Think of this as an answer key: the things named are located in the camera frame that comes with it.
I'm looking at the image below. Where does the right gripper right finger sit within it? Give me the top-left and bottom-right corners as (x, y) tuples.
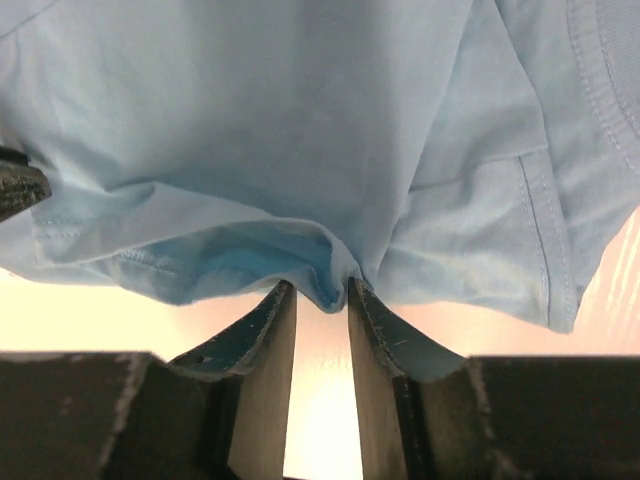
(348, 279), (639, 479)

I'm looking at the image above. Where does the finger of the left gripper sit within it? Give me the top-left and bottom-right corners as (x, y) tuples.
(0, 146), (51, 220)

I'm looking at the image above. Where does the light blue t shirt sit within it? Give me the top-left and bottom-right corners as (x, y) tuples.
(1, 1), (639, 333)

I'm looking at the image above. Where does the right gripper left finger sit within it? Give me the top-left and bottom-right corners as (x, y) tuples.
(1, 282), (296, 479)

